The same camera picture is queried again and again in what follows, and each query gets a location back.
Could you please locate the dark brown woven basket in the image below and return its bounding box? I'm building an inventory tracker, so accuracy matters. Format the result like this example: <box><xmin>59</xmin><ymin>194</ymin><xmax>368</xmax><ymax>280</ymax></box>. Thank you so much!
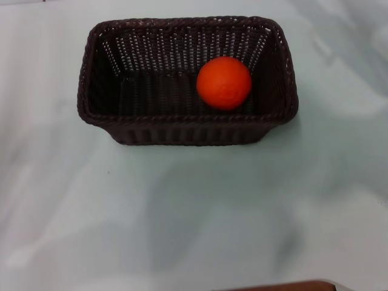
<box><xmin>76</xmin><ymin>16</ymin><xmax>300</xmax><ymax>147</ymax></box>

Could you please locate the orange ball fruit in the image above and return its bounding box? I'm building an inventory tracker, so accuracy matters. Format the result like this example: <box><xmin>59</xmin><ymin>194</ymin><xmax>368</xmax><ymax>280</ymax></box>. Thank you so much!
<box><xmin>196</xmin><ymin>56</ymin><xmax>253</xmax><ymax>111</ymax></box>

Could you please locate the brown rounded panel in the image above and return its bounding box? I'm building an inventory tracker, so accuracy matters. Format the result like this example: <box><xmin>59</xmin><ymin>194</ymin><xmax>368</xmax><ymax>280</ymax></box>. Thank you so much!
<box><xmin>229</xmin><ymin>278</ymin><xmax>338</xmax><ymax>291</ymax></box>

